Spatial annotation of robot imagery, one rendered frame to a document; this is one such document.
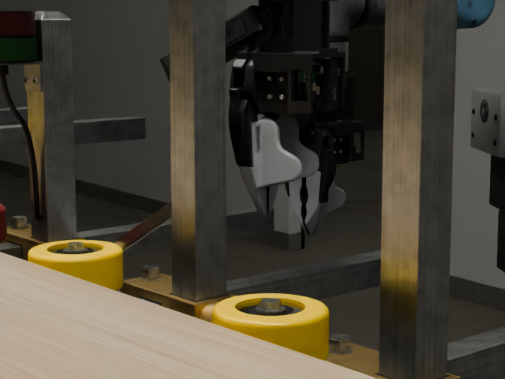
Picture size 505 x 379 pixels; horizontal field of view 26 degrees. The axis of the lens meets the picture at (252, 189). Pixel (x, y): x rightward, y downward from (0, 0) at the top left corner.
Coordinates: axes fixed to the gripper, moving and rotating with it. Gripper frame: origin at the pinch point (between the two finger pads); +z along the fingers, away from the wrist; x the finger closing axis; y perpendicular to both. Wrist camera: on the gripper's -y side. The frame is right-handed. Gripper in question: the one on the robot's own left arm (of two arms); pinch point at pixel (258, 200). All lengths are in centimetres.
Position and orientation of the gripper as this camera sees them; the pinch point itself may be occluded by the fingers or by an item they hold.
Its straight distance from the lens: 102.3
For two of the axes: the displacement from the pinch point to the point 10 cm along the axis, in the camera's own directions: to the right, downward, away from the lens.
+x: 4.9, -1.4, 8.6
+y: 8.7, 0.8, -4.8
